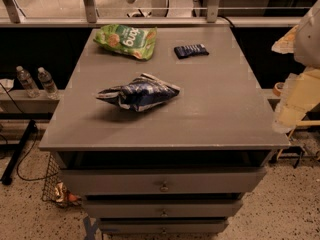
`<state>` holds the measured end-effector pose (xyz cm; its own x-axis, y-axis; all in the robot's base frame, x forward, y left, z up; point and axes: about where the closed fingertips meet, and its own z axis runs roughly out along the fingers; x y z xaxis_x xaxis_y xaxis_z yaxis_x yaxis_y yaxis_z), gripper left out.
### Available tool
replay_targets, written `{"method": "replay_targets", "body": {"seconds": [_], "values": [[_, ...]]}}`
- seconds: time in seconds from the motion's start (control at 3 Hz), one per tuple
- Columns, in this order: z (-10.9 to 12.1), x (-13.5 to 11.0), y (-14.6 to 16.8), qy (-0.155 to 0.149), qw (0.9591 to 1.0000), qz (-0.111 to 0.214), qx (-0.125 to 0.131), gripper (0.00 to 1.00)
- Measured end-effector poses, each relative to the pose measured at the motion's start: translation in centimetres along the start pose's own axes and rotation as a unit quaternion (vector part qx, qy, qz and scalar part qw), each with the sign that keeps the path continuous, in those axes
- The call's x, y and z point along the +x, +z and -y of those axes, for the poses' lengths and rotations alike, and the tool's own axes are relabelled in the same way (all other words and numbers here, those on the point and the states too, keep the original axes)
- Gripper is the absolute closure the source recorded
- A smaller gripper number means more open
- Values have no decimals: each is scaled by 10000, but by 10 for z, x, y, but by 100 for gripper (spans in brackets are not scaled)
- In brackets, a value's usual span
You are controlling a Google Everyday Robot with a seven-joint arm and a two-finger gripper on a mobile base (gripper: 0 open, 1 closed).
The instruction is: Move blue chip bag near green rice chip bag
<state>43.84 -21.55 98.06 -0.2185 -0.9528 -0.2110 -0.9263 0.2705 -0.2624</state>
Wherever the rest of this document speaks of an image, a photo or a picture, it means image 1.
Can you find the blue chip bag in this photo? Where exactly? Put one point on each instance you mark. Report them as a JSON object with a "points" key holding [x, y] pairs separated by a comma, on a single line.
{"points": [[143, 93]]}

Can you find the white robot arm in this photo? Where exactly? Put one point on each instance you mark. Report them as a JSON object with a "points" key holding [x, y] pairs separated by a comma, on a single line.
{"points": [[300, 93]]}

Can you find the green rice chip bag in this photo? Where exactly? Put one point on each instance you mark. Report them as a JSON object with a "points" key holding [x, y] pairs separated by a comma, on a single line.
{"points": [[136, 42]]}

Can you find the grey drawer cabinet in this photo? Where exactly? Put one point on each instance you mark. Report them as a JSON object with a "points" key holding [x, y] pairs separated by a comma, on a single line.
{"points": [[220, 118]]}

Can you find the small dark blue snack pack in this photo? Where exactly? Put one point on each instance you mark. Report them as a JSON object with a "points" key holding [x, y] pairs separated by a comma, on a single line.
{"points": [[187, 51]]}

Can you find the top grey drawer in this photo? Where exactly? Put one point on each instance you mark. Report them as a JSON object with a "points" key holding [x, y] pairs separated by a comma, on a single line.
{"points": [[160, 182]]}

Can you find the grey drawer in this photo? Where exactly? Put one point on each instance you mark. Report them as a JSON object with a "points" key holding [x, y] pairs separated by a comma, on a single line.
{"points": [[162, 208], [161, 227], [160, 182]]}

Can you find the bottom grey drawer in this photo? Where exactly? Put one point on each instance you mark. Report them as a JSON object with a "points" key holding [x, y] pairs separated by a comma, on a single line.
{"points": [[161, 227]]}

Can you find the middle grey drawer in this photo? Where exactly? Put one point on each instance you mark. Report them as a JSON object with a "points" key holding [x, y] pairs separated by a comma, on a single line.
{"points": [[162, 208]]}

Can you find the right clear water bottle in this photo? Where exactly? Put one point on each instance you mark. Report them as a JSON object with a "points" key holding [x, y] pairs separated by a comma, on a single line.
{"points": [[48, 83]]}

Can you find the clear water bottle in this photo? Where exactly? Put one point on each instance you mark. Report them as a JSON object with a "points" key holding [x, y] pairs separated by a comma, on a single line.
{"points": [[27, 82], [48, 83]]}

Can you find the roll of tape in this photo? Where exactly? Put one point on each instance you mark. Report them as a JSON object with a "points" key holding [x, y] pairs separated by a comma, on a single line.
{"points": [[277, 89]]}

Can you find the left clear water bottle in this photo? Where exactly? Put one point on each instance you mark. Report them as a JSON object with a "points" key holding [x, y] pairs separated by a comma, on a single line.
{"points": [[27, 82]]}

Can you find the black metal stand leg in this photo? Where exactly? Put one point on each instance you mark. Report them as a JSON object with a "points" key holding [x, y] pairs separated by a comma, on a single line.
{"points": [[6, 177]]}

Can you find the wire mesh basket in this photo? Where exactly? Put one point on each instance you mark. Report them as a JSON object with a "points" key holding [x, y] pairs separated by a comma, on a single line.
{"points": [[54, 190]]}

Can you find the metal railing frame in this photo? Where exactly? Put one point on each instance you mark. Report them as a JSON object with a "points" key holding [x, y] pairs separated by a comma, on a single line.
{"points": [[46, 13]]}

